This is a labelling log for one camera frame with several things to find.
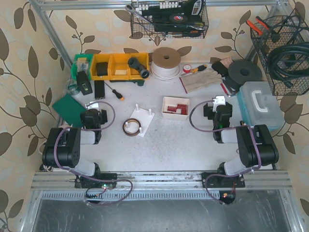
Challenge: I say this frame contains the brown tape roll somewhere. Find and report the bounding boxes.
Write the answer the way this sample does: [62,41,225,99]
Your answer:
[122,118,141,137]

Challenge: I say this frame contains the white spring tray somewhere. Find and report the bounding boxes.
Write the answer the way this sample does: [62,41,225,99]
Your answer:
[162,97,190,121]

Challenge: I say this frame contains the white peg base plate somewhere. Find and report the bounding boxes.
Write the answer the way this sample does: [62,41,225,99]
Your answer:
[130,104,155,137]

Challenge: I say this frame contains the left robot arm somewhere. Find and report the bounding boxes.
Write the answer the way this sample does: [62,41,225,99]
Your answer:
[42,108,108,179]

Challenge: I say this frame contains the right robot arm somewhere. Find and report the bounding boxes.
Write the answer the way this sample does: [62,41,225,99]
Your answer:
[203,102,279,176]

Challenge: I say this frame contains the green plastic case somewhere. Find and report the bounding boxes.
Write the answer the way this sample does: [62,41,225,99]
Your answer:
[52,94,86,128]

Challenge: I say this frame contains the black ribbed block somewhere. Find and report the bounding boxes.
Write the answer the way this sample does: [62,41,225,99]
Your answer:
[94,81,105,100]

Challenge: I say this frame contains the orange black screwdriver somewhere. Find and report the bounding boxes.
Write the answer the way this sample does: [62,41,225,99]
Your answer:
[104,82,125,101]

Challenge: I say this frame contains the black green meter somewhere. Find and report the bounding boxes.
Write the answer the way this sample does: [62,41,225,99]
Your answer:
[76,71,93,95]

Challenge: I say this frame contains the clear glass jar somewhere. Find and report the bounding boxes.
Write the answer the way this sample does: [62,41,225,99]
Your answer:
[66,79,80,96]

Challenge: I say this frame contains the teal clear toolbox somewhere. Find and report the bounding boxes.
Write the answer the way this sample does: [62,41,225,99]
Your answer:
[236,81,284,131]

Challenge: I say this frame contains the white work glove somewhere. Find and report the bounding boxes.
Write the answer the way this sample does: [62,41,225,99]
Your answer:
[180,68,222,93]

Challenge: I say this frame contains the black foam disc spool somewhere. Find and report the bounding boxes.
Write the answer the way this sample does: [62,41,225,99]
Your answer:
[225,59,263,90]

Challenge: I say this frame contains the black brush block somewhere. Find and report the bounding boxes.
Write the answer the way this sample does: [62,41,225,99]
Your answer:
[211,57,233,77]

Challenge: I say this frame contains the yellow black screwdriver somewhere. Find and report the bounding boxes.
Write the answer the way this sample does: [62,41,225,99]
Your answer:
[191,65,207,73]

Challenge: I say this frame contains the yellow bin with black box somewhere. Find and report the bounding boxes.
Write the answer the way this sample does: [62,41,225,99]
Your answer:
[90,54,111,81]

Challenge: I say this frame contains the yellow bin with card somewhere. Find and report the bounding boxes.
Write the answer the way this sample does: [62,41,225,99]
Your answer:
[109,53,131,81]

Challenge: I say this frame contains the red white tape roll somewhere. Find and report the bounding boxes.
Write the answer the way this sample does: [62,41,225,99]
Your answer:
[183,64,191,73]

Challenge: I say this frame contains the green storage bin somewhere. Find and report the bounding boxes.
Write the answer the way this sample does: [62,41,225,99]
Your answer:
[70,54,93,80]

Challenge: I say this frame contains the grey pipe fitting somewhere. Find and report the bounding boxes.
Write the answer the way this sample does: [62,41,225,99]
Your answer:
[128,57,150,79]

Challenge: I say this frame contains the yellow bin with pipe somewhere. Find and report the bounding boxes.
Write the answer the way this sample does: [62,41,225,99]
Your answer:
[127,53,150,80]

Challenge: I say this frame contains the black tape roll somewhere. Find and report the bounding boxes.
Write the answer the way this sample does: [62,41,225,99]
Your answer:
[169,14,188,25]

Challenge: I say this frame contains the silver wrench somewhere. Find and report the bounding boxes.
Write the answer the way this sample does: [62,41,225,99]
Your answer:
[125,5,152,25]

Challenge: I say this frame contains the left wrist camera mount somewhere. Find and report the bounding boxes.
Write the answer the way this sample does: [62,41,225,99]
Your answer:
[85,101,99,110]

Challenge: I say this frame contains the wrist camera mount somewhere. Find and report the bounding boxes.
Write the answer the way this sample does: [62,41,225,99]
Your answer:
[212,96,226,105]
[85,101,99,110]

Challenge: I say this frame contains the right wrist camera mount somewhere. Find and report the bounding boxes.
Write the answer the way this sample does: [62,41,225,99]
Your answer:
[212,96,226,105]

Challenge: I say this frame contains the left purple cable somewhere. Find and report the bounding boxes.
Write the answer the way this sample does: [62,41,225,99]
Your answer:
[53,101,133,206]

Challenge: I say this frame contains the purple cable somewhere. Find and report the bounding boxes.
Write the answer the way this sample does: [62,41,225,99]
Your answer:
[53,101,133,206]
[189,101,263,206]

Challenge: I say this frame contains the red handled tool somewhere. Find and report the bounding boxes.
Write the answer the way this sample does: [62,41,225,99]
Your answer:
[220,83,237,98]

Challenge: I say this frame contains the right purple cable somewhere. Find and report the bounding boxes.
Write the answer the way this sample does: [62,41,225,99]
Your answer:
[189,101,263,206]

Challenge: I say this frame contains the aluminium front rail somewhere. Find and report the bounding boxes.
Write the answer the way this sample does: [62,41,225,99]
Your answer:
[30,170,293,191]

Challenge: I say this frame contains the white cable spool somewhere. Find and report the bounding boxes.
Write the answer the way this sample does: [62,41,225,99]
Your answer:
[150,47,181,81]

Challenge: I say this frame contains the black coiled hose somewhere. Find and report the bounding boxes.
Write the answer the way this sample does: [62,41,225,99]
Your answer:
[267,14,309,85]

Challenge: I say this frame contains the orange handled pliers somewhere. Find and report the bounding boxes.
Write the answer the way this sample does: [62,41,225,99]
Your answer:
[246,16,270,36]

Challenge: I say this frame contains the right wire basket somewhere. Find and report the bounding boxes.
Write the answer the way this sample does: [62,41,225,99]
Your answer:
[250,14,309,96]

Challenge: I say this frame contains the wire basket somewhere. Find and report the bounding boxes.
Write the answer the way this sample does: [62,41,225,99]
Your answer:
[126,0,209,41]
[250,14,309,96]

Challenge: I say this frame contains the centre wire basket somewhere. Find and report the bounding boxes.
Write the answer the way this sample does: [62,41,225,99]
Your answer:
[126,0,209,41]

